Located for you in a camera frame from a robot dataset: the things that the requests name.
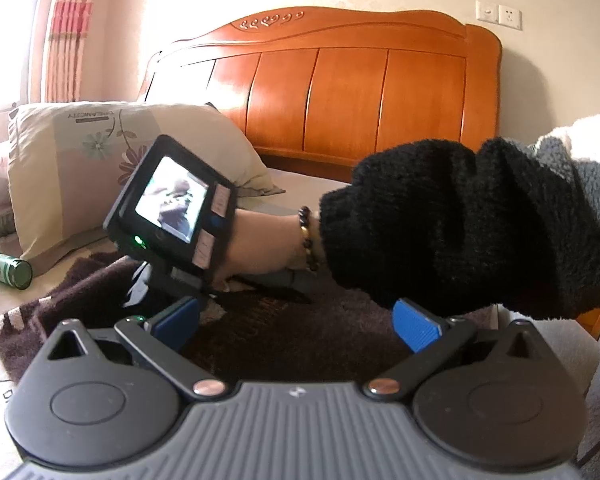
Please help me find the white wall socket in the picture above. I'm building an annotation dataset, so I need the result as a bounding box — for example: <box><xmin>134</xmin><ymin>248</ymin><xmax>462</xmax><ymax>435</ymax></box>
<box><xmin>498</xmin><ymin>4</ymin><xmax>523</xmax><ymax>30</ymax></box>

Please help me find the cream floral pillow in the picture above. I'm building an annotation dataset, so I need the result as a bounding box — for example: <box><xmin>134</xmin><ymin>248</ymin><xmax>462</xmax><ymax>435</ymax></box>
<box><xmin>7</xmin><ymin>102</ymin><xmax>286</xmax><ymax>277</ymax></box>

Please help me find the dark bead bracelet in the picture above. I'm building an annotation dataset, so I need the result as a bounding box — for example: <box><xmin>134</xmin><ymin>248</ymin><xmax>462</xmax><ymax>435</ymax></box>
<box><xmin>297</xmin><ymin>205</ymin><xmax>321</xmax><ymax>273</ymax></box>

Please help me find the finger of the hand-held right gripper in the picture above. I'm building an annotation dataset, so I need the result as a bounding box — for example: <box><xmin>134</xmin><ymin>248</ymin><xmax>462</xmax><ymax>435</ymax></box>
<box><xmin>121</xmin><ymin>259</ymin><xmax>153</xmax><ymax>311</ymax></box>

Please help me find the green glass bottle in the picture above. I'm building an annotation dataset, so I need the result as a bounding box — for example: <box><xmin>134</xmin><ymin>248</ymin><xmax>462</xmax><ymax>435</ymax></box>
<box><xmin>0</xmin><ymin>250</ymin><xmax>33</xmax><ymax>291</ymax></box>

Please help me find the person's right forearm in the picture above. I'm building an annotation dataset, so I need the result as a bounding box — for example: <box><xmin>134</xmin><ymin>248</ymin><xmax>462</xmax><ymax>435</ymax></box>
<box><xmin>300</xmin><ymin>137</ymin><xmax>600</xmax><ymax>321</ymax></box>

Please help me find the brown fuzzy sweater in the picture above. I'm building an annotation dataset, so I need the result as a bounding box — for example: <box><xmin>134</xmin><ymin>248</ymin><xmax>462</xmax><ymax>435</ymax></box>
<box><xmin>0</xmin><ymin>250</ymin><xmax>501</xmax><ymax>386</ymax></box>

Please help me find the pink striped curtain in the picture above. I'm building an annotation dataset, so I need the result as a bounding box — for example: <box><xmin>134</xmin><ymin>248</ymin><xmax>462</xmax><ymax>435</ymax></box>
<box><xmin>45</xmin><ymin>0</ymin><xmax>98</xmax><ymax>103</ymax></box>

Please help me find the bright window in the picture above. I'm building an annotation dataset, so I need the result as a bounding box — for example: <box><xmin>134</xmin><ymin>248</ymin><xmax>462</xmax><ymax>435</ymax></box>
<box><xmin>0</xmin><ymin>0</ymin><xmax>48</xmax><ymax>113</ymax></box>

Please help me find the person's right hand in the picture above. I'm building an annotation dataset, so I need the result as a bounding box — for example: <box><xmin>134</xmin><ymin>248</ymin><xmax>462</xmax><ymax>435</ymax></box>
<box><xmin>212</xmin><ymin>208</ymin><xmax>307</xmax><ymax>293</ymax></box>

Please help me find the grey white fleece garment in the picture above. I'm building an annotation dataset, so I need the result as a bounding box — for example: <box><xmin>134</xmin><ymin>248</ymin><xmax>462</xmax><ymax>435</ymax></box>
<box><xmin>527</xmin><ymin>110</ymin><xmax>600</xmax><ymax>261</ymax></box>

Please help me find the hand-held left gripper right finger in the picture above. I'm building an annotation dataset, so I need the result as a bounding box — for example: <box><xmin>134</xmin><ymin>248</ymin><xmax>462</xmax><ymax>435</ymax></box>
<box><xmin>364</xmin><ymin>297</ymin><xmax>546</xmax><ymax>402</ymax></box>

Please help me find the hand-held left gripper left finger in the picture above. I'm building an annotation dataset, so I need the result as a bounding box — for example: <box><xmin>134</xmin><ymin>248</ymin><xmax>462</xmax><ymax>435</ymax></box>
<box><xmin>46</xmin><ymin>296</ymin><xmax>228</xmax><ymax>402</ymax></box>

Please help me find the orange wooden headboard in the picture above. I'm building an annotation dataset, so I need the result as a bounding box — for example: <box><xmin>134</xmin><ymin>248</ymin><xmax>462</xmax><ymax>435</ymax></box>
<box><xmin>137</xmin><ymin>7</ymin><xmax>503</xmax><ymax>183</ymax></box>

